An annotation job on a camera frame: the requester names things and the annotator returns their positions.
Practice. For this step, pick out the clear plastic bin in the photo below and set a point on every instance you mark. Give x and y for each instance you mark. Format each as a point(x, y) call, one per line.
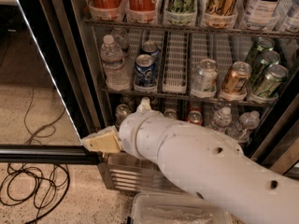
point(159, 208)

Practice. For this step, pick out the glass fridge door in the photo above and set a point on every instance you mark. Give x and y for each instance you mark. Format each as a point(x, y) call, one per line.
point(54, 28)

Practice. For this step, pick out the front clear water bottle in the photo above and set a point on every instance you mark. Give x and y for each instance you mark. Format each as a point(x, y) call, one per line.
point(113, 62)

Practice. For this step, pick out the blue pepsi can rear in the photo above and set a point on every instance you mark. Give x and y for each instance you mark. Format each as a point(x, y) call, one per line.
point(151, 48)

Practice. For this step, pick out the silver can bottom left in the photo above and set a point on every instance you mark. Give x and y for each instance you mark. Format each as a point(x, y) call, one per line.
point(122, 112)

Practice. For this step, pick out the steel fridge base grille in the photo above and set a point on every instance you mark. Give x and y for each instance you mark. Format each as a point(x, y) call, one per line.
point(121, 171)

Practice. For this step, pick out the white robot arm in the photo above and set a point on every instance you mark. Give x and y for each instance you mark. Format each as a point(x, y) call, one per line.
point(202, 161)

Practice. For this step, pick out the rear clear water bottle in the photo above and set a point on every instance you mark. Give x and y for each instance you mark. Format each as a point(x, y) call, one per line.
point(121, 36)

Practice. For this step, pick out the blue pepsi can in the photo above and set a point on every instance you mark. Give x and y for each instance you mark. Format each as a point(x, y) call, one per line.
point(151, 48)
point(145, 71)

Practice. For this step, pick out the blue pepsi can front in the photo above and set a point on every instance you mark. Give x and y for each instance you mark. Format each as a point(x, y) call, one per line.
point(145, 71)

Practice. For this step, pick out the red can bottom front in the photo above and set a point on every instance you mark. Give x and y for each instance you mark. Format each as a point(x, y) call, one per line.
point(194, 117)

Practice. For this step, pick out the green can rear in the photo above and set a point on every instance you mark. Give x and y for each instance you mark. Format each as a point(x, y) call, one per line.
point(259, 45)

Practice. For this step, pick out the white silver soda can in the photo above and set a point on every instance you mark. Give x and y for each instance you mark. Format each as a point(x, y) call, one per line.
point(205, 75)

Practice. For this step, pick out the empty white shelf tray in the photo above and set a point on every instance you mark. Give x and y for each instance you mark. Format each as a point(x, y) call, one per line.
point(175, 64)

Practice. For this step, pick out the clear water bottle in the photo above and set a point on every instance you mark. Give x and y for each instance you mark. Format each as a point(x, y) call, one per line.
point(121, 36)
point(113, 62)

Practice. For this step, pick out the green can front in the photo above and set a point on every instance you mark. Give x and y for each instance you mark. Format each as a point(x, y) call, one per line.
point(273, 77)

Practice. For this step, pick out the gold soda can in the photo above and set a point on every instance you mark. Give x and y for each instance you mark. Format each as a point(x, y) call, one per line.
point(236, 78)

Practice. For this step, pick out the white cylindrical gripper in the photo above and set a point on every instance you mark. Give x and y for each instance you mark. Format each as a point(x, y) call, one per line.
point(128, 132)

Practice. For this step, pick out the green can middle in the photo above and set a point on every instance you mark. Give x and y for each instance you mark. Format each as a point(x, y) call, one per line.
point(265, 59)

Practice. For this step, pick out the gold can bottom shelf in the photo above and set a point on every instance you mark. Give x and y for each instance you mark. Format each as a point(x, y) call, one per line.
point(171, 113)

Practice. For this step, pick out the water bottle bottom right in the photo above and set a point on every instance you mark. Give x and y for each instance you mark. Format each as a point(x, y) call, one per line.
point(244, 126)

